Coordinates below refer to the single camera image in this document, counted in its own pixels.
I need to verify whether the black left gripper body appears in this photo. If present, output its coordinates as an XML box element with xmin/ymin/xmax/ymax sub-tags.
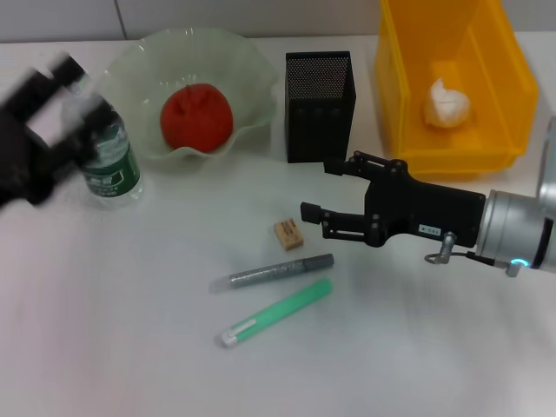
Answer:
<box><xmin>0</xmin><ymin>97</ymin><xmax>88</xmax><ymax>209</ymax></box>

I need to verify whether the frosted glass fruit plate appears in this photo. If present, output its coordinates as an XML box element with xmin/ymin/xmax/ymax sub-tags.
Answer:
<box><xmin>86</xmin><ymin>26</ymin><xmax>280</xmax><ymax>164</ymax></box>

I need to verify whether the clear water bottle green label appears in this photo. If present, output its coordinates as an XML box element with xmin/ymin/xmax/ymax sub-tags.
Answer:
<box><xmin>64</xmin><ymin>73</ymin><xmax>143</xmax><ymax>210</ymax></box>

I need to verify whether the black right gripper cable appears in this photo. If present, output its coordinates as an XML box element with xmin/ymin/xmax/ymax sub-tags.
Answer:
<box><xmin>424</xmin><ymin>251</ymin><xmax>509</xmax><ymax>267</ymax></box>

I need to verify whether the grey glitter pen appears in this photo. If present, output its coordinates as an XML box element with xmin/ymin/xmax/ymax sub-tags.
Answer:
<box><xmin>210</xmin><ymin>253</ymin><xmax>335</xmax><ymax>293</ymax></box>

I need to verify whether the yellow plastic storage bin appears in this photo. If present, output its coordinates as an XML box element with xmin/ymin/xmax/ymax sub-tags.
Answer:
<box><xmin>374</xmin><ymin>0</ymin><xmax>540</xmax><ymax>177</ymax></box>

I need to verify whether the tan rubber eraser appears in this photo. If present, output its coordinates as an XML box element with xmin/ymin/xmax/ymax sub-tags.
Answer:
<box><xmin>273</xmin><ymin>220</ymin><xmax>304</xmax><ymax>252</ymax></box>

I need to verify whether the red tomato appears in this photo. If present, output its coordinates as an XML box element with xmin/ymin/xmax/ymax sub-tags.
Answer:
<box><xmin>160</xmin><ymin>83</ymin><xmax>235</xmax><ymax>152</ymax></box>

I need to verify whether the black mesh pen holder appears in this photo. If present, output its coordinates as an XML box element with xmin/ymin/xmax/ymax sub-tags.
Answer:
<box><xmin>285</xmin><ymin>50</ymin><xmax>357</xmax><ymax>164</ymax></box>

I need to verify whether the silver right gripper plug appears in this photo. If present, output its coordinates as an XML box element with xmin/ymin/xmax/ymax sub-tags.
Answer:
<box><xmin>438</xmin><ymin>231</ymin><xmax>458</xmax><ymax>265</ymax></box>

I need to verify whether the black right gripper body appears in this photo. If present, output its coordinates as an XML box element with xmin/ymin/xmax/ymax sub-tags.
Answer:
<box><xmin>363</xmin><ymin>170</ymin><xmax>487</xmax><ymax>250</ymax></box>

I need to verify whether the white paper ball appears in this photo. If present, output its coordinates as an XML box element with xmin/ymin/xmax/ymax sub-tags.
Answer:
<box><xmin>421</xmin><ymin>76</ymin><xmax>473</xmax><ymax>129</ymax></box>

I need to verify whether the green plastic pen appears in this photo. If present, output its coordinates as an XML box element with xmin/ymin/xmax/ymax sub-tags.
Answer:
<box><xmin>215</xmin><ymin>277</ymin><xmax>334</xmax><ymax>348</ymax></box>

